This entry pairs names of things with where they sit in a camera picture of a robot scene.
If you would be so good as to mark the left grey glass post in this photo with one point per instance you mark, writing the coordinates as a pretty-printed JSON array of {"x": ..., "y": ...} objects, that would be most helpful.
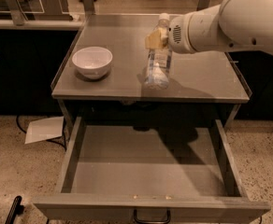
[{"x": 16, "y": 13}]

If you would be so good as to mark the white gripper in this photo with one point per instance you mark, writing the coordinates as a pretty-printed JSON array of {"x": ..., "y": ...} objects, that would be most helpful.
[{"x": 179, "y": 34}]

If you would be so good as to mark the open grey top drawer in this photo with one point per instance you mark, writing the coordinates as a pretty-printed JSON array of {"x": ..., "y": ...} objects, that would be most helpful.
[{"x": 109, "y": 171}]

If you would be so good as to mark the black object on floor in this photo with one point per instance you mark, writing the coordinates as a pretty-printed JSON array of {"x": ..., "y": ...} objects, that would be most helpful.
[{"x": 16, "y": 209}]

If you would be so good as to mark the white paper sheet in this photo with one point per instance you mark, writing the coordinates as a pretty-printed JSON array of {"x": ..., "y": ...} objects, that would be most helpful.
[{"x": 44, "y": 129}]

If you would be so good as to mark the white ceramic bowl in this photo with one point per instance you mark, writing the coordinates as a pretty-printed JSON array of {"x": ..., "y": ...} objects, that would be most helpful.
[{"x": 93, "y": 62}]

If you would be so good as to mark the blue plastic bottle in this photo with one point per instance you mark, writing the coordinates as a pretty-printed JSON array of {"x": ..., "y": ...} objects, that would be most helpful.
[{"x": 159, "y": 61}]

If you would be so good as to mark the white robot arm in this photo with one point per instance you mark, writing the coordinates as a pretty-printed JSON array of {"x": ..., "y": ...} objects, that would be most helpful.
[{"x": 233, "y": 25}]

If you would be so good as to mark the grey metal counter cabinet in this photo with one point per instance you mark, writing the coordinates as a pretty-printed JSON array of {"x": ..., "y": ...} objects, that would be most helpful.
[{"x": 143, "y": 88}]

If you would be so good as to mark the black drawer handle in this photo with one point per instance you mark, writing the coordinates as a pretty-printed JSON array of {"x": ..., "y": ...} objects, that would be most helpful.
[{"x": 151, "y": 217}]

